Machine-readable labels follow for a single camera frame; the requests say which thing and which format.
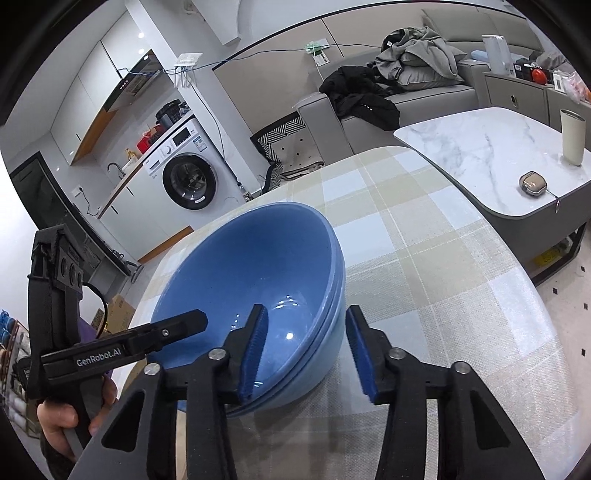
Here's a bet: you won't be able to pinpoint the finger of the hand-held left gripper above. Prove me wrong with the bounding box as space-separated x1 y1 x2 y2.
39 310 208 386

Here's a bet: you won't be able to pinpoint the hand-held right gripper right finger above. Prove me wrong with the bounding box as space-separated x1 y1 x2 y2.
345 305 548 480

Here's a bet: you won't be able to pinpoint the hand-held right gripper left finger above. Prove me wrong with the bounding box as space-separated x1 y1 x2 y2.
69 304 269 480

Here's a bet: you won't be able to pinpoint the person's left forearm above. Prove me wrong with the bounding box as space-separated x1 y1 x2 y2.
39 443 81 480

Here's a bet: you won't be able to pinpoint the person's left hand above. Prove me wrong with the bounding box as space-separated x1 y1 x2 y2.
37 376 118 462

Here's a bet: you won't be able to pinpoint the cardboard box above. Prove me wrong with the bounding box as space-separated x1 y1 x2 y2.
95 294 134 337

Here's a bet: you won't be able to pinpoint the black glass door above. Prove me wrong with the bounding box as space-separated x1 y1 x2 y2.
9 152 134 278

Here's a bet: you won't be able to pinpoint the white kitchen base cabinet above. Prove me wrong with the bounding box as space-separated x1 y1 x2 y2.
97 166 195 264

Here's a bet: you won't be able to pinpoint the white washing machine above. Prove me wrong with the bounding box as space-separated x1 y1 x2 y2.
144 121 245 212

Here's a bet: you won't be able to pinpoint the white upper cabinets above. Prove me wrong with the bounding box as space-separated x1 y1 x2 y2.
50 10 160 166

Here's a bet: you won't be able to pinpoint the black white patterned cushion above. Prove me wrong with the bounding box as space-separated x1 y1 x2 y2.
250 115 326 181

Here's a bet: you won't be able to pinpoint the black rice cooker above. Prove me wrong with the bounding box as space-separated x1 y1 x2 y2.
156 100 183 127

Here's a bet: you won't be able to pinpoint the range hood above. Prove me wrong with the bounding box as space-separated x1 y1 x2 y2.
104 52 162 113

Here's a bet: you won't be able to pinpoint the marble coffee table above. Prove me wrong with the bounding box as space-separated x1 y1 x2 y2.
393 107 591 287

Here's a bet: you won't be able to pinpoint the beige earbuds case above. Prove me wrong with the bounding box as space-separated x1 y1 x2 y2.
518 172 549 192

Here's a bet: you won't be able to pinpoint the black jacket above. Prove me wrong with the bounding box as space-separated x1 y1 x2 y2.
320 65 400 130

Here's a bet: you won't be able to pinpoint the grey sofa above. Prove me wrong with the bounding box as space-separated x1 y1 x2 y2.
298 9 591 167

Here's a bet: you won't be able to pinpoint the cream tumbler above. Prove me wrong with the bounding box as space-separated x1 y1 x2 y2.
560 109 587 166

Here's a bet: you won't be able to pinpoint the grey clothes pile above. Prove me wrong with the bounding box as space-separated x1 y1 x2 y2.
375 26 467 88

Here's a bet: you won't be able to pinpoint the clear plastic bag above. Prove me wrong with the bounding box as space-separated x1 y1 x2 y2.
568 71 591 102

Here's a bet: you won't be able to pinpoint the grey blanket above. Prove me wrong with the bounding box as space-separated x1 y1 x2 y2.
538 51 578 70

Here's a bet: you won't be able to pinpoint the wall socket with plugs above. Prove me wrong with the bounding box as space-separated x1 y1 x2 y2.
304 41 331 65

